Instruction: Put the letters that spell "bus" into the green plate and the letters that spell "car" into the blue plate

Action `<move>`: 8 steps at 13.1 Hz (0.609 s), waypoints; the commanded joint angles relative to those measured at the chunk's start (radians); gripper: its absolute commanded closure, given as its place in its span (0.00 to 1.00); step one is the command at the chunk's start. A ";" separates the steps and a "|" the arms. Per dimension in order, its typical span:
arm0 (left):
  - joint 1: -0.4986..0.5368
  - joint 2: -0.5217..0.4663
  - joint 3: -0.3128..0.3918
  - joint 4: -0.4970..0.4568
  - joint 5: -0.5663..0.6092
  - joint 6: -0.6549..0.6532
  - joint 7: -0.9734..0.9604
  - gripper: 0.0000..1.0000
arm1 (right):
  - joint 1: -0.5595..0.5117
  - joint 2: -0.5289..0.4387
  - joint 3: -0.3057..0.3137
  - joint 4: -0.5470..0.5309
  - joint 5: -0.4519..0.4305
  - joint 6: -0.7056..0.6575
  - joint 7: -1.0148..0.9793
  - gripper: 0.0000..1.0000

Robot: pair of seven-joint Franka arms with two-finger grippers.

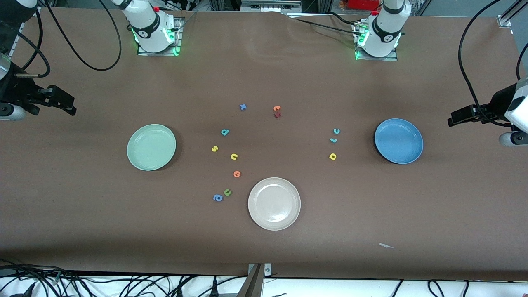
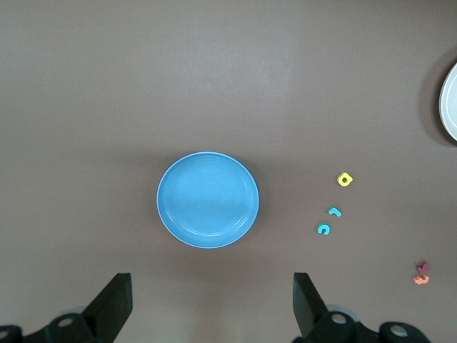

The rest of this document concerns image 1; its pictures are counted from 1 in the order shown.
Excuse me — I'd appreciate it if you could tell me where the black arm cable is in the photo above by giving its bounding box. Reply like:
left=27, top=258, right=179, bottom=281
left=14, top=0, right=123, bottom=79
left=458, top=0, right=528, bottom=124

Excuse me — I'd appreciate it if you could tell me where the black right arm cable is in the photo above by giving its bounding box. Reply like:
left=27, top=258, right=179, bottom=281
left=14, top=0, right=123, bottom=79

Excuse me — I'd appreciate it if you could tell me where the metal frame crossbar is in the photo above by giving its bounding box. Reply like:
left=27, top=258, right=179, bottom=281
left=240, top=0, right=302, bottom=13

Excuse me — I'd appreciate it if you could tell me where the aluminium frame corner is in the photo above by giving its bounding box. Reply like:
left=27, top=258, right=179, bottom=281
left=497, top=0, right=528, bottom=28

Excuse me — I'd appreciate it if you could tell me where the grey aluminium frame post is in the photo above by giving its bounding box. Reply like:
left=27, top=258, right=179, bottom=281
left=236, top=264, right=264, bottom=297

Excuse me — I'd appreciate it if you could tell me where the black base cable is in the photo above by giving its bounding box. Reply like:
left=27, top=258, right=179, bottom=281
left=173, top=12, right=197, bottom=32
left=289, top=12, right=361, bottom=37

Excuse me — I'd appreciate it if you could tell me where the light green plate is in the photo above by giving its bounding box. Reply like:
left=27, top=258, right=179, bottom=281
left=127, top=124, right=177, bottom=171

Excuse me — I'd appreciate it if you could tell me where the beige plate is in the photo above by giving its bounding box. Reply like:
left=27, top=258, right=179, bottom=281
left=247, top=177, right=302, bottom=231

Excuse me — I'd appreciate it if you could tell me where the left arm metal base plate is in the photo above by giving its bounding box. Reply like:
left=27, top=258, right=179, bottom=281
left=354, top=21, right=399, bottom=61

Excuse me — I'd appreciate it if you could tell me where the red box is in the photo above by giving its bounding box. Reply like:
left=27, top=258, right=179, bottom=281
left=346, top=0, right=382, bottom=11

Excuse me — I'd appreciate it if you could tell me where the blue plate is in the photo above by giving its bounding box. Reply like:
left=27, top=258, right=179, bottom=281
left=374, top=118, right=424, bottom=165

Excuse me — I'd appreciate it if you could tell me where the brown table cover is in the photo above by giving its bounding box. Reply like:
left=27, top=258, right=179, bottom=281
left=0, top=7, right=528, bottom=282

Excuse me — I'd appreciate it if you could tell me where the aluminium frame rail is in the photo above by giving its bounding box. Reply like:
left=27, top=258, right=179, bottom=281
left=7, top=21, right=26, bottom=57

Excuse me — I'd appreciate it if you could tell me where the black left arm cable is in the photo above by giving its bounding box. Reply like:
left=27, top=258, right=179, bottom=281
left=458, top=0, right=528, bottom=124

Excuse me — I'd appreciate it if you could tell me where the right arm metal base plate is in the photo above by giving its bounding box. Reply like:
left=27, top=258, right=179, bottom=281
left=137, top=16, right=182, bottom=57

